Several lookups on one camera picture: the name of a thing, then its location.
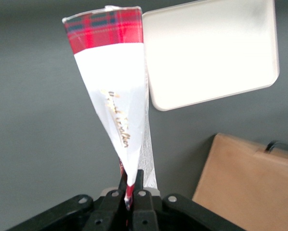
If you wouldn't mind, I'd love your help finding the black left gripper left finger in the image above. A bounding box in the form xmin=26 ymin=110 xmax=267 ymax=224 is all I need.
xmin=86 ymin=171 xmax=128 ymax=231

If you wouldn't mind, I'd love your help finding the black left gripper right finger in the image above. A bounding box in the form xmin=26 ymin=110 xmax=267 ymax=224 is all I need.
xmin=131 ymin=169 xmax=159 ymax=231

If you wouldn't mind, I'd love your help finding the red cookie box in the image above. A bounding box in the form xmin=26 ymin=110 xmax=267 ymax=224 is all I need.
xmin=62 ymin=5 xmax=159 ymax=218

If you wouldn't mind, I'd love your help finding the cream plastic tray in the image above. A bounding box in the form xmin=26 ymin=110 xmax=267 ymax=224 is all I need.
xmin=141 ymin=0 xmax=280 ymax=112

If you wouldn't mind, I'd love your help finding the wooden two-drawer cabinet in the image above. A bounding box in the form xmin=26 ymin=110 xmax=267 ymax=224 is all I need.
xmin=192 ymin=132 xmax=288 ymax=231

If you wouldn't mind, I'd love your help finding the black metal drawer handle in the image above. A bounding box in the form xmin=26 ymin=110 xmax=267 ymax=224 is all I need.
xmin=265 ymin=141 xmax=288 ymax=154

